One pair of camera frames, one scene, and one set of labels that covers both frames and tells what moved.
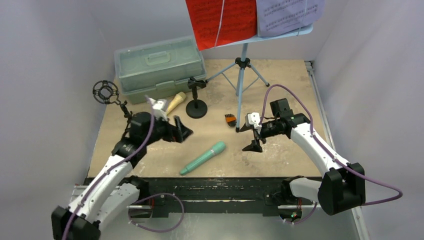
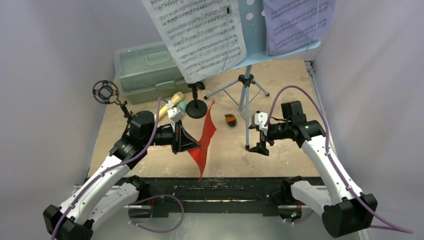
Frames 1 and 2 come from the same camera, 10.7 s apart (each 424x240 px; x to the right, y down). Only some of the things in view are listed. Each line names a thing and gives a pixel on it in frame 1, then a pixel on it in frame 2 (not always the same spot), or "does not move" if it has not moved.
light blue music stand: [243, 63] to [252, 24]
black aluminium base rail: [214, 197] does not move
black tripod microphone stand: [106, 92] does not move
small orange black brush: [231, 119] does not move
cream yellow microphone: [178, 99] does not move
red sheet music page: [217, 22] to [199, 155]
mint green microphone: [217, 147] to [183, 105]
